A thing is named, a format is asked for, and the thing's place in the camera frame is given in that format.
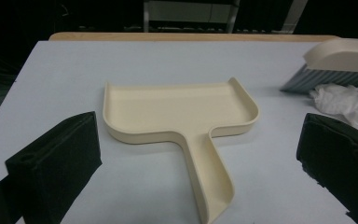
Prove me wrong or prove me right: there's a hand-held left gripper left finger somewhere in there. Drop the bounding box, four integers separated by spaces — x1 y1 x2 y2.
5 111 103 224

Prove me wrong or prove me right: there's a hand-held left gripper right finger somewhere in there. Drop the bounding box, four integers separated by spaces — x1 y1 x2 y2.
296 112 358 224

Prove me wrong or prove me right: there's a cream hand brush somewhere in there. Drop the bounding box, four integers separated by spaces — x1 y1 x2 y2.
280 38 358 95

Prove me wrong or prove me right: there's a pile of white tissues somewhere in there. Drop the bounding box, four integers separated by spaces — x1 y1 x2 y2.
309 83 358 138

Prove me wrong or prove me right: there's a cream plastic dustpan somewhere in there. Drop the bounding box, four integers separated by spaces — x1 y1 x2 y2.
102 77 260 224

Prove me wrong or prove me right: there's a pale table cover sheet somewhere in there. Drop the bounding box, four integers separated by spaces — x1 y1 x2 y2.
0 40 358 224

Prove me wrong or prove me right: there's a white metal stand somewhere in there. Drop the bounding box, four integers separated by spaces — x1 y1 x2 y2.
143 0 241 34

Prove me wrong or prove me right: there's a white slanted post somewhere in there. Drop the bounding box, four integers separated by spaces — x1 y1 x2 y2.
280 0 310 34

